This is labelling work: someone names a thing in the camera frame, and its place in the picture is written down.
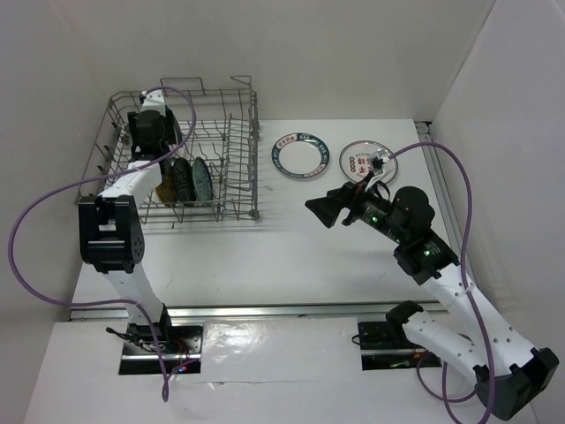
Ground blue floral plate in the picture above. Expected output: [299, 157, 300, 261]
[192, 157, 214, 202]

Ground grey wire dish rack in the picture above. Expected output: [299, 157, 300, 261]
[76, 76, 260, 229]

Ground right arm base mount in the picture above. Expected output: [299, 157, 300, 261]
[350, 315, 441, 371]

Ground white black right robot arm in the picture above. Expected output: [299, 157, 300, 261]
[305, 183, 559, 421]

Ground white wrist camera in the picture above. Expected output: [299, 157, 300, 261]
[139, 90, 167, 117]
[365, 153, 393, 192]

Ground black plate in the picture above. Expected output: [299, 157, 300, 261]
[172, 157, 196, 207]

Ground white plate red characters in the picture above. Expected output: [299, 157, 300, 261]
[339, 140, 399, 184]

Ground green red ring plate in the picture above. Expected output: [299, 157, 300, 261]
[165, 106, 183, 146]

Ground aluminium table rail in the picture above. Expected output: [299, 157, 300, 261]
[414, 121, 475, 283]

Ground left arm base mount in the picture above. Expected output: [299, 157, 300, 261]
[106, 325, 204, 375]

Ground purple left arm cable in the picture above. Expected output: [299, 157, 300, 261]
[7, 86, 199, 403]

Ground yellow patterned plate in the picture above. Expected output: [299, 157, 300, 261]
[155, 163, 177, 208]

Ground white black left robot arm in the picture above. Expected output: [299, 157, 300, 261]
[79, 107, 182, 352]

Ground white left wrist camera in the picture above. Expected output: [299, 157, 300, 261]
[139, 90, 167, 117]

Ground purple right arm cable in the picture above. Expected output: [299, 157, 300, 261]
[383, 141, 495, 424]

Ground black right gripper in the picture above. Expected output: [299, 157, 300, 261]
[304, 170, 406, 243]

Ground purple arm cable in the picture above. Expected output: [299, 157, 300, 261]
[383, 141, 495, 424]
[7, 86, 199, 403]

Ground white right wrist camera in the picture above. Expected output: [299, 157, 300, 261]
[365, 153, 393, 192]

